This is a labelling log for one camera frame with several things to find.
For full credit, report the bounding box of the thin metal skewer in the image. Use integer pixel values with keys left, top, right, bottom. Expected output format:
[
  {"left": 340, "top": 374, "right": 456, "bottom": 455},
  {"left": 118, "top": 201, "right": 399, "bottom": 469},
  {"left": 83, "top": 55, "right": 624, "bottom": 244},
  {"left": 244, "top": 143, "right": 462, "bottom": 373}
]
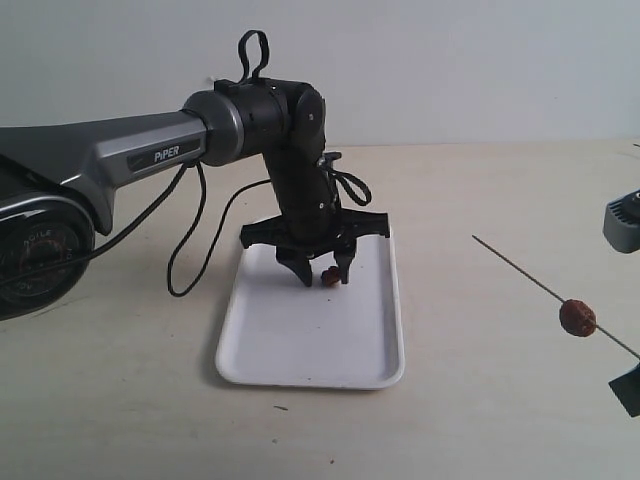
[{"left": 471, "top": 234, "right": 639, "bottom": 360}]

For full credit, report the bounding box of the white rectangular plastic tray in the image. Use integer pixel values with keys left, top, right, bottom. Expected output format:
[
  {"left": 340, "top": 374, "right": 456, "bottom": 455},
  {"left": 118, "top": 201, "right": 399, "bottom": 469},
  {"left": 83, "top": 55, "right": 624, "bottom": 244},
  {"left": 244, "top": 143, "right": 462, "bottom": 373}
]
[{"left": 215, "top": 236, "right": 405, "bottom": 390}]

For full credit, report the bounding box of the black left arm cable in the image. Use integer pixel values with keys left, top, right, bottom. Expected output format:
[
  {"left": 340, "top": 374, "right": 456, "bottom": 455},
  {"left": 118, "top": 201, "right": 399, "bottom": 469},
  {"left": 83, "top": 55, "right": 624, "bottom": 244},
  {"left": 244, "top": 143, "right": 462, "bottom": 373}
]
[{"left": 0, "top": 29, "right": 374, "bottom": 297}]

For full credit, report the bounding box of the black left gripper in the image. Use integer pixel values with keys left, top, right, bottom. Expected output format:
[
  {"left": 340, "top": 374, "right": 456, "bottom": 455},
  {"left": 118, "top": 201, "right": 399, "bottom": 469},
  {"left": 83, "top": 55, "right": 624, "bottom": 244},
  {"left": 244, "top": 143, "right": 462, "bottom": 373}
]
[{"left": 240, "top": 208, "right": 390, "bottom": 287}]

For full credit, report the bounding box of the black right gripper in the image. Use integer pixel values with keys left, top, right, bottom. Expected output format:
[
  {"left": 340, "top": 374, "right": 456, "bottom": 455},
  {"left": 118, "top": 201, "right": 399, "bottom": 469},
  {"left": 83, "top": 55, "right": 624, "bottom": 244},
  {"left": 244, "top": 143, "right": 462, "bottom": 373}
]
[{"left": 608, "top": 364, "right": 640, "bottom": 418}]

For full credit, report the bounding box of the dark red round fruit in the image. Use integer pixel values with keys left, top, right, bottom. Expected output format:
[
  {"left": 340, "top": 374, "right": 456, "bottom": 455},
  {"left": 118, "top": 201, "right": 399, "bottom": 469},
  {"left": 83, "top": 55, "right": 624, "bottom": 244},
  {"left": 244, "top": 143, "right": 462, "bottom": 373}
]
[
  {"left": 559, "top": 299, "right": 597, "bottom": 338},
  {"left": 321, "top": 266, "right": 342, "bottom": 288}
]

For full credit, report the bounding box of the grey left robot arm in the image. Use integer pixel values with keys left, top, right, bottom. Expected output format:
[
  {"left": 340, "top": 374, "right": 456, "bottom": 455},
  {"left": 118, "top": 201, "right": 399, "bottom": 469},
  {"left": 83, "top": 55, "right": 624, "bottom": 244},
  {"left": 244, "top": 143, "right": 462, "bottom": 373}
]
[{"left": 1, "top": 78, "right": 390, "bottom": 319}]

